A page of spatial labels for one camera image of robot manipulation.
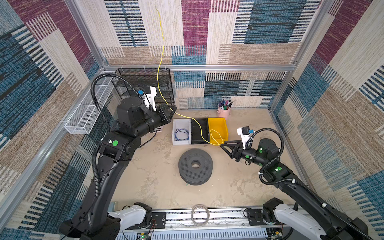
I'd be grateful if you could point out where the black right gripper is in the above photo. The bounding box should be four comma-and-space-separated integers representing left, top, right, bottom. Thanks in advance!
220, 139, 267, 167

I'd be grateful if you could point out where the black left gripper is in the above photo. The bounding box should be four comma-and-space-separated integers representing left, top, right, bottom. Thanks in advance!
133, 105, 176, 141

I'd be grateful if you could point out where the yellow cable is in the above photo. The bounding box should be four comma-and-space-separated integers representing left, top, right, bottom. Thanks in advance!
155, 6, 225, 147

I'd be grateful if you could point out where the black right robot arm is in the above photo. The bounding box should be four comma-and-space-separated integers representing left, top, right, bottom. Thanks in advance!
221, 127, 370, 240

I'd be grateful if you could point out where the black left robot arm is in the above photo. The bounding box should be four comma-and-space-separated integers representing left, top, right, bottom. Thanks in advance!
60, 91, 177, 240

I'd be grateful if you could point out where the yellow plastic bin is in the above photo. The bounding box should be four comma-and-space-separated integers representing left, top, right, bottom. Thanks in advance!
208, 118, 229, 146

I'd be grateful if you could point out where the white plastic bin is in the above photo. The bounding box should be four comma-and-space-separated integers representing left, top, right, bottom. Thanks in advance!
172, 119, 191, 146

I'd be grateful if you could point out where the pink metal pen bucket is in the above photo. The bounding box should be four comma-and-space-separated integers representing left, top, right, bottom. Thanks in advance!
217, 106, 231, 119

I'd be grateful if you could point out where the black plastic bin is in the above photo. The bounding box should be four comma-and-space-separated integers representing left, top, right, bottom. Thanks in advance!
191, 118, 210, 145

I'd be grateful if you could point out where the blue cable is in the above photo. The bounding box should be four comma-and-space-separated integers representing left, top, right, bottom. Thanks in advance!
174, 128, 190, 142

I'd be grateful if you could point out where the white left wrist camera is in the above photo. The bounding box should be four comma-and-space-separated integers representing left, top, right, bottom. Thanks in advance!
138, 86, 157, 112

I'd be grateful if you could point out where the black wire mesh shelf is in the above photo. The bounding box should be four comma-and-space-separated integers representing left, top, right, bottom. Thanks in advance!
115, 68, 175, 105

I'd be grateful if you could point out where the clear coiled cable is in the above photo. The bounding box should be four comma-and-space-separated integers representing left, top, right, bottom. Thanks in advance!
190, 204, 211, 227

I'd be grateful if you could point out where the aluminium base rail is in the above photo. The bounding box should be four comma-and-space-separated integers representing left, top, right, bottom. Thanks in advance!
113, 205, 325, 240

